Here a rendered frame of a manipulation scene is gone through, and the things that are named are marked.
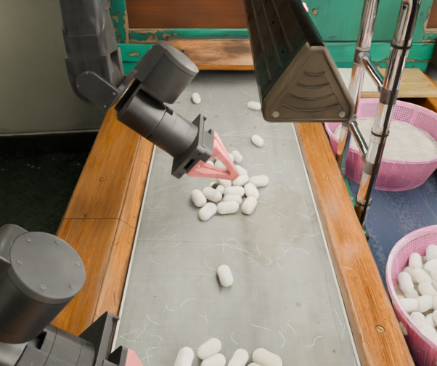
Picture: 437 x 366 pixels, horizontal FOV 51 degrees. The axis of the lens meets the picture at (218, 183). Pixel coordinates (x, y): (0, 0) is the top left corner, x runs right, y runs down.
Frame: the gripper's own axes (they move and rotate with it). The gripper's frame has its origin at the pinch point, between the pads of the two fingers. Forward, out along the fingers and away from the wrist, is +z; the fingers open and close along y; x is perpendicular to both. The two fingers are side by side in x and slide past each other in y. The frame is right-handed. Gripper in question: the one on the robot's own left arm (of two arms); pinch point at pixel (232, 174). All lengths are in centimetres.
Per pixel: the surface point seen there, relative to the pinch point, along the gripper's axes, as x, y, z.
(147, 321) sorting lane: 14.0, -21.1, -3.3
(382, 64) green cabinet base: -23, 56, 33
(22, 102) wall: 100, 136, -40
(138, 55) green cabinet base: 15, 55, -17
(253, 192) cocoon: 2.5, 3.8, 7.0
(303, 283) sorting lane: 0.5, -14.7, 13.0
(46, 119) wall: 101, 137, -26
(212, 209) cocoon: 7.3, -0.3, 1.7
